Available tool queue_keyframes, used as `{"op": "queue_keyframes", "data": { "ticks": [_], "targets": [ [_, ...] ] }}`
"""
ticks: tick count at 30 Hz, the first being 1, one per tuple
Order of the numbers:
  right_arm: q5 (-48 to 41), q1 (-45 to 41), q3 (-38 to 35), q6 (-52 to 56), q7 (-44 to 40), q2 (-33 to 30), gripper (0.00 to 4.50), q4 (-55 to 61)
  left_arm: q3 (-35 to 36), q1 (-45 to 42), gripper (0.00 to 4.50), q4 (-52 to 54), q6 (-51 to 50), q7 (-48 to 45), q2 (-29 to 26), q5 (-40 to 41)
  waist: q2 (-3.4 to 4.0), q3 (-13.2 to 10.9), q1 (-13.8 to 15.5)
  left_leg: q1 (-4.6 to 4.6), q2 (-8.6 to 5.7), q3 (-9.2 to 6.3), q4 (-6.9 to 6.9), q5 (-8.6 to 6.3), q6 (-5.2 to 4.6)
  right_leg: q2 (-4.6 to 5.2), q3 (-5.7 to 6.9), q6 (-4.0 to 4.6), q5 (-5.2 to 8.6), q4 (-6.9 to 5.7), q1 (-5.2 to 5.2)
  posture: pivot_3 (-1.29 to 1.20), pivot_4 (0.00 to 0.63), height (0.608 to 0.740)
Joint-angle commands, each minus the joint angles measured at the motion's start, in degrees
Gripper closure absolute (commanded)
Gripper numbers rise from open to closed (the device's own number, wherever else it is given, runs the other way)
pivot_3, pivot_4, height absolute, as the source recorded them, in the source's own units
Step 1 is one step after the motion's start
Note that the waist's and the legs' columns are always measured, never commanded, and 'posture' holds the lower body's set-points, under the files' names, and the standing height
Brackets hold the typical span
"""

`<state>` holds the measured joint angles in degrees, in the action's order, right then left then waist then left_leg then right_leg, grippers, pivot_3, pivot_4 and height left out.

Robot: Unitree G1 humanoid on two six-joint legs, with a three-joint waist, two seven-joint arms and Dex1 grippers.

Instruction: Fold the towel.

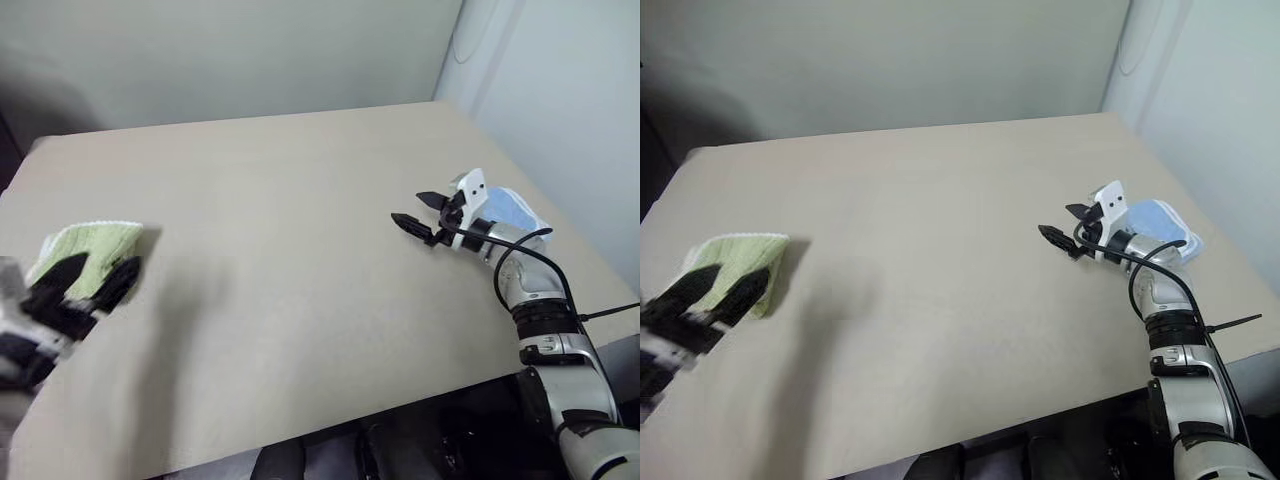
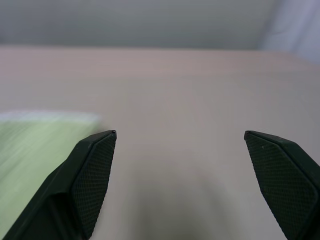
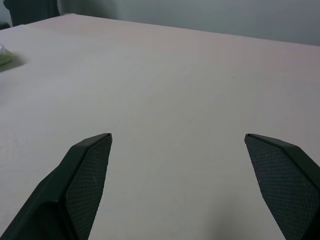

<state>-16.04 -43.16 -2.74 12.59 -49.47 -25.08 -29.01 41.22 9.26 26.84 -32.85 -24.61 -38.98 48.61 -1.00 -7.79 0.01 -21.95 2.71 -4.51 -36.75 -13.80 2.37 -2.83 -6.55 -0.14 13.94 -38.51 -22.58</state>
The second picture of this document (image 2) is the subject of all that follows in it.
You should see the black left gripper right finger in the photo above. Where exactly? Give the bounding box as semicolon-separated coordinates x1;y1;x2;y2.
243;130;320;240

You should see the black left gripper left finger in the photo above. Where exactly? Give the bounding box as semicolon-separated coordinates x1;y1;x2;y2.
4;129;118;240

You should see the light green fluffy towel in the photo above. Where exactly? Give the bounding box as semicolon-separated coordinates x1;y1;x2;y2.
0;109;104;227

